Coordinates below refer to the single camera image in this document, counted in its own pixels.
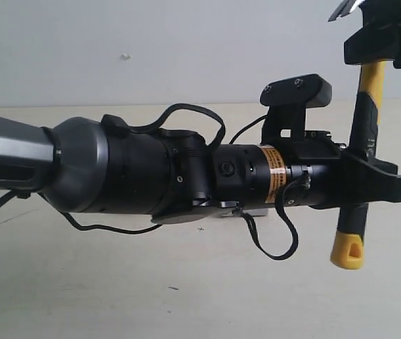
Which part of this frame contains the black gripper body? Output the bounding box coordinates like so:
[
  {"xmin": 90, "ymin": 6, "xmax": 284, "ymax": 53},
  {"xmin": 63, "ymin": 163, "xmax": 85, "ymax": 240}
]
[{"xmin": 286, "ymin": 130, "xmax": 342, "ymax": 206}]

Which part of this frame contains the yellow black claw hammer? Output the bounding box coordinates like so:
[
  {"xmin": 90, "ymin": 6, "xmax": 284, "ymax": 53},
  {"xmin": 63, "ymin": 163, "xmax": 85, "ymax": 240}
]
[{"xmin": 328, "ymin": 1, "xmax": 385, "ymax": 270}]

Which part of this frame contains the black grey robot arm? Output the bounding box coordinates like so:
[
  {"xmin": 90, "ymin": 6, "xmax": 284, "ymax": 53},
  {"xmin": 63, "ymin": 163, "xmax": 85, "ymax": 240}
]
[{"xmin": 0, "ymin": 1, "xmax": 401, "ymax": 230}]

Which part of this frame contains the red dome push button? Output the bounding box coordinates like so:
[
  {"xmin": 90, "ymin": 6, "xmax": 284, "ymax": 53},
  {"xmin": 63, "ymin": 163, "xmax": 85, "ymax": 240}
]
[{"xmin": 218, "ymin": 208, "xmax": 268, "ymax": 218}]

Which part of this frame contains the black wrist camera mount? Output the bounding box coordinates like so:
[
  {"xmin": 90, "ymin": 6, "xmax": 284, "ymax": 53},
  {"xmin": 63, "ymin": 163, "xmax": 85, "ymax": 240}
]
[{"xmin": 260, "ymin": 73, "xmax": 333, "ymax": 146}]

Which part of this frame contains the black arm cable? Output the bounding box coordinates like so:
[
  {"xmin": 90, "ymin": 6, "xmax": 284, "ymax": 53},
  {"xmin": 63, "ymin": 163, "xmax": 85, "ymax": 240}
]
[{"xmin": 0, "ymin": 102, "xmax": 300, "ymax": 261}]

